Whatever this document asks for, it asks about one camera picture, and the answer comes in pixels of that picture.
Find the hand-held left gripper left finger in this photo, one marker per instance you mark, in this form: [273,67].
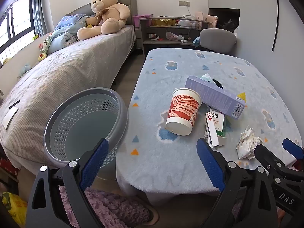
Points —
[95,161]

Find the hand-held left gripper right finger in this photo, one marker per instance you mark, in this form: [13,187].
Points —
[210,163]

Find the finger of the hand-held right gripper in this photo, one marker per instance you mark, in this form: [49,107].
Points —
[264,153]
[292,147]

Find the white tissue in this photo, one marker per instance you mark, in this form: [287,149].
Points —
[245,142]

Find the white and green medicine box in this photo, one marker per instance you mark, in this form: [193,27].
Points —
[215,123]

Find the grey perforated plastic basket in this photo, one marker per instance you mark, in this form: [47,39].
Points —
[71,123]

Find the red and white paper cup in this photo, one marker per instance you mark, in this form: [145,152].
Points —
[182,114]

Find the purple carton box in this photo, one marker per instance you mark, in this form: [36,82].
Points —
[213,95]

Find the printed light blue blanket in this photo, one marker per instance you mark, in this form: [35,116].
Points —
[178,161]

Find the purple fuzzy slipper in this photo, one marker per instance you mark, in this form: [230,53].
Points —
[114,209]

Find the teal snack wrapper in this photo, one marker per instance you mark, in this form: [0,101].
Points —
[206,77]

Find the red box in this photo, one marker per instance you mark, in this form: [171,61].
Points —
[8,166]

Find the yellow bag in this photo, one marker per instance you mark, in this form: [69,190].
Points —
[15,209]

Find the bed with grey sheet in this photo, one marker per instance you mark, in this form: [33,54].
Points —
[66,71]

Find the white paper sheet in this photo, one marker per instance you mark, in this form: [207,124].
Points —
[10,117]

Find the black pen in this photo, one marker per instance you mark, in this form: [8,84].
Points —
[14,104]

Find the small blue plush toy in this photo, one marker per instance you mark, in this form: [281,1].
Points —
[25,70]

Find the teal cloth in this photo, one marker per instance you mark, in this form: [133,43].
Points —
[197,42]

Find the grey chair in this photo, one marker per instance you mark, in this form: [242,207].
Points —
[217,40]

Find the small green plush doll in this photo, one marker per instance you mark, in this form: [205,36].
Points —
[45,47]

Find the light blue quilt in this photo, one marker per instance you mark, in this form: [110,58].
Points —
[65,33]

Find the pink plastic bag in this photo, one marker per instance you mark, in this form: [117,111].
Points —
[173,36]

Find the small yellow plush toy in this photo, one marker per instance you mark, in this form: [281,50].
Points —
[6,60]

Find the yellow toy block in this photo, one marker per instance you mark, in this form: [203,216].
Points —
[89,26]

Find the white wardrobe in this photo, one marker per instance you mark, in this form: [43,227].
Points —
[256,16]

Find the grey desk shelf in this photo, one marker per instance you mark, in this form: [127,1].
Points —
[142,33]

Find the small red white cup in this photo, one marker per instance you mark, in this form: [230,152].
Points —
[154,36]

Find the white plastic bag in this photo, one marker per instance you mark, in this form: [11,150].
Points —
[187,23]

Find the pink gift bags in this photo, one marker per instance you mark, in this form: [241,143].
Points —
[205,19]

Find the large beige teddy bear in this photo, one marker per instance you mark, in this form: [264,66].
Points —
[106,16]

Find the pink storage box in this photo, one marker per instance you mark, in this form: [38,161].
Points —
[141,21]

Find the gold foil package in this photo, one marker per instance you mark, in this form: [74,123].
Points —
[163,22]

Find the window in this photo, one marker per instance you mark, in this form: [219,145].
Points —
[19,23]

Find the grey bed headboard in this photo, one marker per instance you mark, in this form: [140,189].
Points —
[129,2]

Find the grey curtain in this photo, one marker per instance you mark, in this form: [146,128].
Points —
[41,7]

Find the wall socket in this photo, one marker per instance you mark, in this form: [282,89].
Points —
[184,3]

